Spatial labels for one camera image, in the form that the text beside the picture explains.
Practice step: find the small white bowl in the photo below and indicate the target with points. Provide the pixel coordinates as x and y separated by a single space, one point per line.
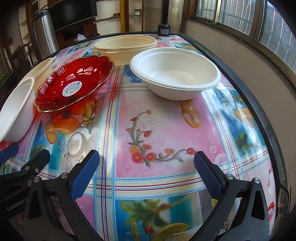
13 111

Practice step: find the printed plastic tablecloth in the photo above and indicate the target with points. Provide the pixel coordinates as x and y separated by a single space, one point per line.
161 129

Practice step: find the small black device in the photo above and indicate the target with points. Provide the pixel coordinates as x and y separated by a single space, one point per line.
163 30

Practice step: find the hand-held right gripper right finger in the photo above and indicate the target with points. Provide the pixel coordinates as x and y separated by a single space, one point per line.
208 176

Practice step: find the large beige patterned bowl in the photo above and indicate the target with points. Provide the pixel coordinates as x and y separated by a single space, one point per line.
122 49

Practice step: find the black television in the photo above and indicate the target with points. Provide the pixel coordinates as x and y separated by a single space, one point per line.
71 11

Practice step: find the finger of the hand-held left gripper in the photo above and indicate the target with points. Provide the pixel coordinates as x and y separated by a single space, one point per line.
9 153
34 162

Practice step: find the large white bowl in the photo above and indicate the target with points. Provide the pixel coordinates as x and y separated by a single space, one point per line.
175 69

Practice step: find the dark wooden chair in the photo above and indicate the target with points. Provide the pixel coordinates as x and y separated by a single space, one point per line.
27 45

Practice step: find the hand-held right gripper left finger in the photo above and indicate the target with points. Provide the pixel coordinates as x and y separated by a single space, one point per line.
85 176

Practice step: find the stainless steel thermos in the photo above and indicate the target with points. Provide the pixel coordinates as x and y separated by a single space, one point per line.
44 34

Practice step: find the barred window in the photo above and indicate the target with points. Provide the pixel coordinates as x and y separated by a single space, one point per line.
233 11

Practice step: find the small white container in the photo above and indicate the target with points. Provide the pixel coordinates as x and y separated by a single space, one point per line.
138 12

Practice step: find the white plastic bag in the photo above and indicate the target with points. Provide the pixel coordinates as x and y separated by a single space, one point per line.
80 37

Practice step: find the beige tower air conditioner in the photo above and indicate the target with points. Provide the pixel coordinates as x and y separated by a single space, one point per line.
174 14

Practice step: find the red gold-rimmed plate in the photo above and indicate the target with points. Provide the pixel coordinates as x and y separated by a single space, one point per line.
76 81

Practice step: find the small beige bowl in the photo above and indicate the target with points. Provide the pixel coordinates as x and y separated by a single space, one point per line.
42 68

